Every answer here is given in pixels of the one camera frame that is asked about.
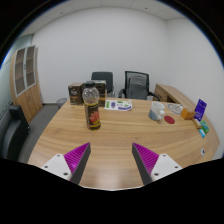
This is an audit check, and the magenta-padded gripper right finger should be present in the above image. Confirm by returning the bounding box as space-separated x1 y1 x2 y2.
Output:
131 142 184 186

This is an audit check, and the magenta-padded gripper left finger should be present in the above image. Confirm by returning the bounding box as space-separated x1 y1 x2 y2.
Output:
41 142 92 185

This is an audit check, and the clear bottle with dark label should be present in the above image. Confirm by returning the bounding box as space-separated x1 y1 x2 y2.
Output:
81 80 102 131

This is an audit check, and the flat round red coaster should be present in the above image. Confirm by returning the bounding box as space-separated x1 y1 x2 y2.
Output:
163 115 176 125

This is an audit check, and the small yellow-brown box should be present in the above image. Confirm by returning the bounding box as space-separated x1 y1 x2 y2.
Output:
192 118 203 130

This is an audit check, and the white and grey mug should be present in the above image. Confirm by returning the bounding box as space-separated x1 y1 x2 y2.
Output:
147 100 166 122

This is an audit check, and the black leather armchair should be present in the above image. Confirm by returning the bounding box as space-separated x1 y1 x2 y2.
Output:
0 103 30 162

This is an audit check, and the green flat box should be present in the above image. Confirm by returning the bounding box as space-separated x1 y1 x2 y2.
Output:
199 119 211 135

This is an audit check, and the orange cardboard box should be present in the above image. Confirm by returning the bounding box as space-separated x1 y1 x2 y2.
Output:
180 107 197 121

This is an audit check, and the grey waste bin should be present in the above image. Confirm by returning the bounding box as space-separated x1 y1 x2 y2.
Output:
55 97 68 110

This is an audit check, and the purple packet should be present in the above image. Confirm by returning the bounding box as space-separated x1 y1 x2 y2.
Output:
194 98 208 122

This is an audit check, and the wooden cabinet with glass doors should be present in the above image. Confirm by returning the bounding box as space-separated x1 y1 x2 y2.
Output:
9 45 44 124

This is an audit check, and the black mesh office chair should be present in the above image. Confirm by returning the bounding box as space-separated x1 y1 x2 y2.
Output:
118 70 162 102

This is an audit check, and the wooden side desk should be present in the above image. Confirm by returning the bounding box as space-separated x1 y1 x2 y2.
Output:
153 83 198 109

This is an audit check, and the dark brown printed carton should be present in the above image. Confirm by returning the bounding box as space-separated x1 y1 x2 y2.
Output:
67 82 85 107

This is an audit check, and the white sheet with coloured stickers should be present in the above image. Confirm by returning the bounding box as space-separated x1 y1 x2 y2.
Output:
104 99 133 112

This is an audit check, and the black carton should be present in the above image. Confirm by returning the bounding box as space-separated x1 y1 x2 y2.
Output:
94 79 108 108

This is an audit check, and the black padded office chair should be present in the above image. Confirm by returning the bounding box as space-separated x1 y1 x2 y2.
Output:
91 71 115 98

